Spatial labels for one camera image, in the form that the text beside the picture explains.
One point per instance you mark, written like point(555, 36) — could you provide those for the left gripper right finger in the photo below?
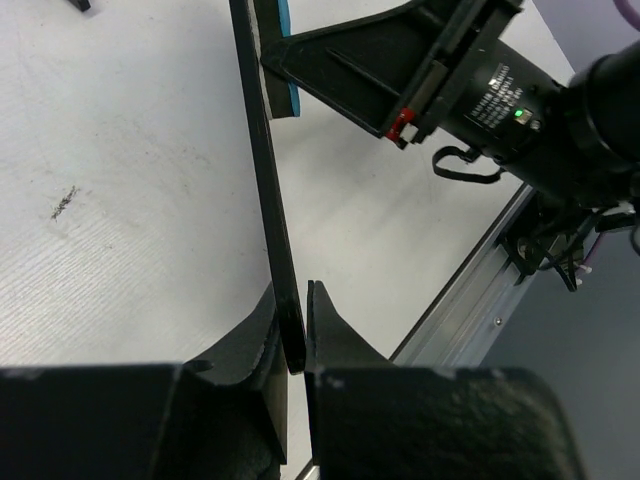
point(371, 419)

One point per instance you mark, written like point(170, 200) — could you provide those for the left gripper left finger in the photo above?
point(221, 415)

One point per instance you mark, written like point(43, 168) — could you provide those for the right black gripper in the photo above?
point(431, 65)

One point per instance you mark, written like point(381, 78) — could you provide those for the small black-framed whiteboard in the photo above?
point(287, 303)

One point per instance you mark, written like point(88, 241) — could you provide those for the aluminium front rail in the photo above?
point(427, 284)

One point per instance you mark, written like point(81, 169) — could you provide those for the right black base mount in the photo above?
point(548, 237)

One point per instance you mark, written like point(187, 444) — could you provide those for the wire whiteboard stand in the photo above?
point(81, 5)

